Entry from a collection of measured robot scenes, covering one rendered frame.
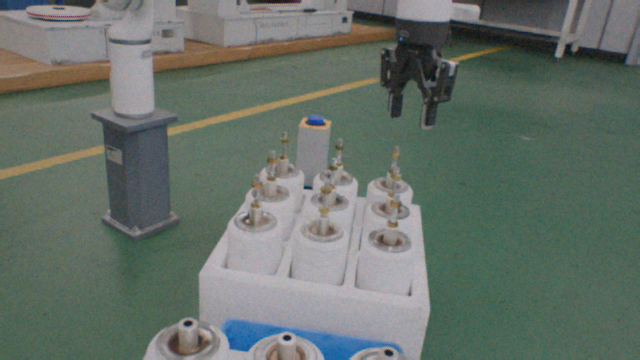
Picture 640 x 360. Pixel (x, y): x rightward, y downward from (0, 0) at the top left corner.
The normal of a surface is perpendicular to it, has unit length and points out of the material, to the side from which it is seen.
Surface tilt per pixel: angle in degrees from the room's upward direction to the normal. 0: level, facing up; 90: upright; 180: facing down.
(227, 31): 90
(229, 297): 90
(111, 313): 0
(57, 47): 90
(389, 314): 90
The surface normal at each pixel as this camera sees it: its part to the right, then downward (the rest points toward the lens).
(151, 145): 0.80, 0.30
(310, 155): -0.14, 0.39
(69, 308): 0.08, -0.91
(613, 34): -0.60, 0.28
